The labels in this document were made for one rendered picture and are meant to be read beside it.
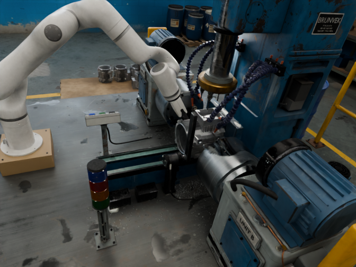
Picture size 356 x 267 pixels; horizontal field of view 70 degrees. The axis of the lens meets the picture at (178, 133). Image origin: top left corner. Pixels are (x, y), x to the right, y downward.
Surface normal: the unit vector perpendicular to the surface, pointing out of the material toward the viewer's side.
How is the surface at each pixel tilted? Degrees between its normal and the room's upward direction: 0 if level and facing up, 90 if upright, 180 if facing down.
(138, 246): 0
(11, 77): 82
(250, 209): 0
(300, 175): 40
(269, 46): 90
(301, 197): 0
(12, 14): 90
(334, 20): 90
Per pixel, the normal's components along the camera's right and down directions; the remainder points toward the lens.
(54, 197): 0.10, -0.80
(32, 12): 0.40, 0.57
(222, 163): -0.51, -0.53
